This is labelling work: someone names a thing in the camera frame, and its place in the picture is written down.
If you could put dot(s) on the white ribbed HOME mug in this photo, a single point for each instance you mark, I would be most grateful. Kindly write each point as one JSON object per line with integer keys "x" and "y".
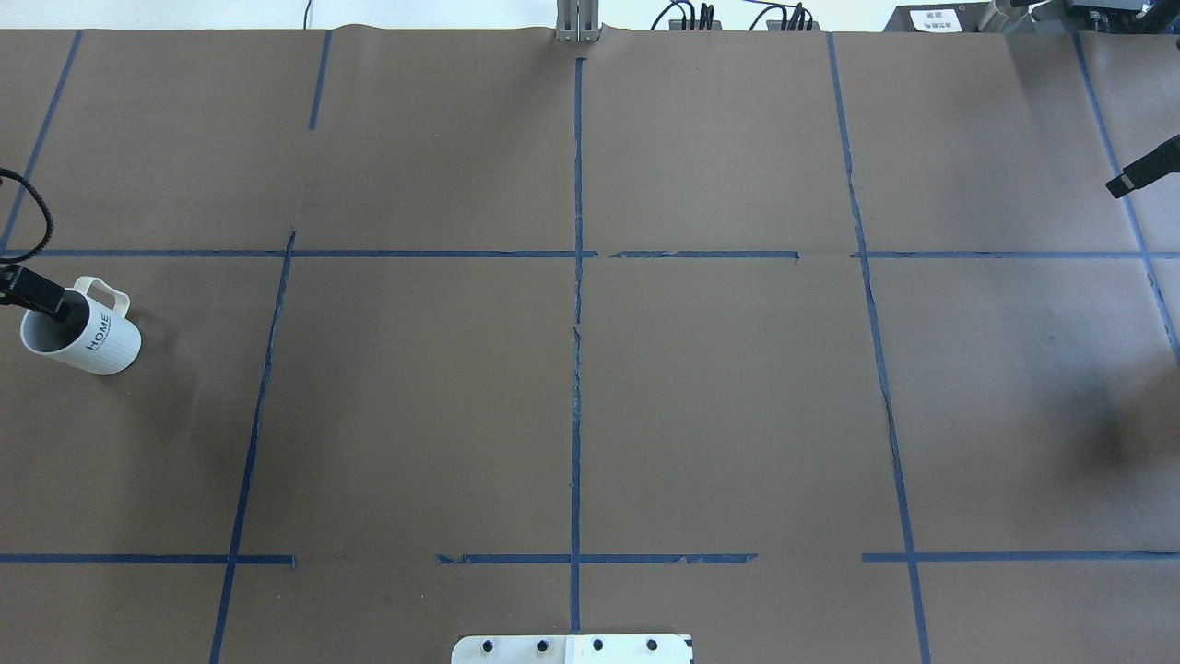
{"x": 96, "y": 336}

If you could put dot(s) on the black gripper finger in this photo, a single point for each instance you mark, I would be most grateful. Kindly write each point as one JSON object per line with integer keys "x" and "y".
{"x": 1161, "y": 161}

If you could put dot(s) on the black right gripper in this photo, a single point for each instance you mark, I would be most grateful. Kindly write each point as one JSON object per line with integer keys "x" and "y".
{"x": 33, "y": 294}

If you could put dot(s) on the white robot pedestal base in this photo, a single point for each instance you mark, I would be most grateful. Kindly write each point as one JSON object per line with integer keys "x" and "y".
{"x": 574, "y": 648}

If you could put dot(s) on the aluminium frame post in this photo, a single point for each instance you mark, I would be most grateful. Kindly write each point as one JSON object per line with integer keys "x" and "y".
{"x": 577, "y": 21}

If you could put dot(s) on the orange black adapter box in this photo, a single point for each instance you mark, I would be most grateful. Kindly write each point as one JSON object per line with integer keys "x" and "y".
{"x": 692, "y": 17}

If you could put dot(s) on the white label card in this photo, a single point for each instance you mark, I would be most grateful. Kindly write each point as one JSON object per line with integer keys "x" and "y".
{"x": 936, "y": 20}

